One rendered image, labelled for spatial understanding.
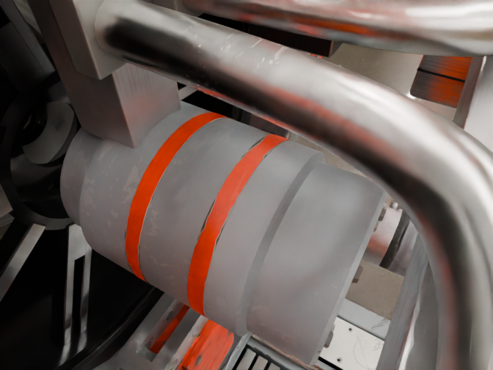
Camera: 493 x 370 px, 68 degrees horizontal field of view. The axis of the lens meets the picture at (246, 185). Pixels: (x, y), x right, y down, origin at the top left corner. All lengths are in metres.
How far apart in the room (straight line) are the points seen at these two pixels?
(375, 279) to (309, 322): 1.07
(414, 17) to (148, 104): 0.15
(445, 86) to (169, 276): 0.24
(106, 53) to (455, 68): 0.24
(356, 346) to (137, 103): 0.95
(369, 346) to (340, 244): 0.90
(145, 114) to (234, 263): 0.11
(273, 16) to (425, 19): 0.07
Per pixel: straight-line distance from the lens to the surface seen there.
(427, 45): 0.18
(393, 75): 2.21
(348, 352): 1.07
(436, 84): 0.32
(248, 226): 0.20
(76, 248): 0.41
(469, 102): 0.19
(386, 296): 1.26
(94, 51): 0.18
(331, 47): 0.23
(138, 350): 0.50
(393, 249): 0.54
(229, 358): 0.94
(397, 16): 0.18
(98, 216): 0.26
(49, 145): 0.47
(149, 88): 0.24
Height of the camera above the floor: 1.07
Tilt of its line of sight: 48 degrees down
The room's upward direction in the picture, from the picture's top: straight up
